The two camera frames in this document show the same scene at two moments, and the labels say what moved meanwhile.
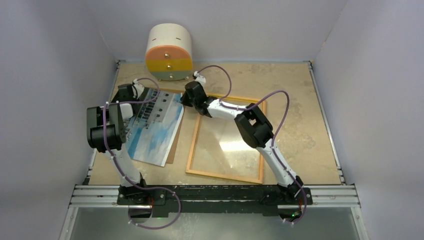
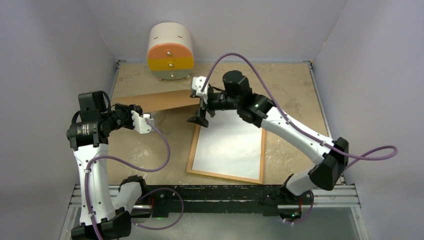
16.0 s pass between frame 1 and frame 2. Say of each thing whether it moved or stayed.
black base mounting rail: stayed
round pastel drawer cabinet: stayed
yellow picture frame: stayed
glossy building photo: moved
